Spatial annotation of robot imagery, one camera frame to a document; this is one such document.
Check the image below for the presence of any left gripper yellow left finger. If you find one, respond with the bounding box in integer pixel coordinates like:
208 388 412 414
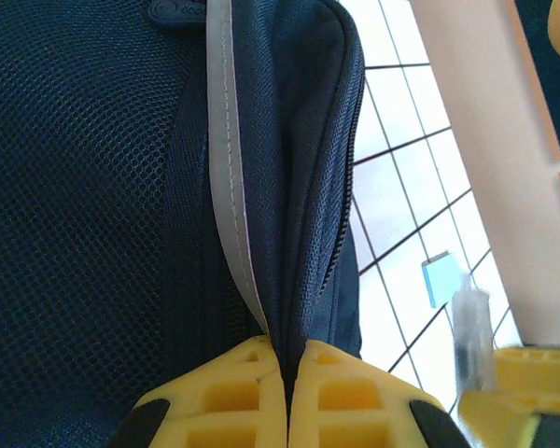
105 335 290 448

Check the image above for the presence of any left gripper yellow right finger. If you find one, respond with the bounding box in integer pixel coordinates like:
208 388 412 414
291 339 472 448

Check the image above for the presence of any navy blue backpack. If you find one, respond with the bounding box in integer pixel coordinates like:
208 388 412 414
0 0 368 448

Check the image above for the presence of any blue sticky note pad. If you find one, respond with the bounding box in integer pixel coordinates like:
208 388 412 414
421 250 466 309

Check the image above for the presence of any clear plastic pencil case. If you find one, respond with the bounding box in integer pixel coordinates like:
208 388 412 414
450 273 498 393

